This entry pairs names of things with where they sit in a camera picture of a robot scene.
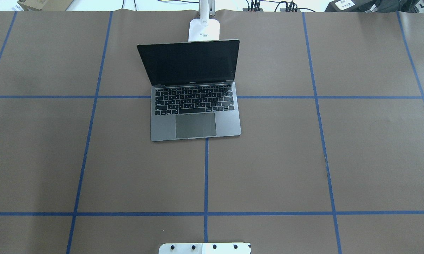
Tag black power adapter box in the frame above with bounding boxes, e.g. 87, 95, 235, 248
325, 0, 377, 12

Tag brown cardboard box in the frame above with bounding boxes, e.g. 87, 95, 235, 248
17, 0, 73, 11

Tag grey laptop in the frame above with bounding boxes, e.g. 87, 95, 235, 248
137, 39, 241, 142

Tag white desk lamp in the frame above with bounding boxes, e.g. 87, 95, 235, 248
188, 0, 220, 42

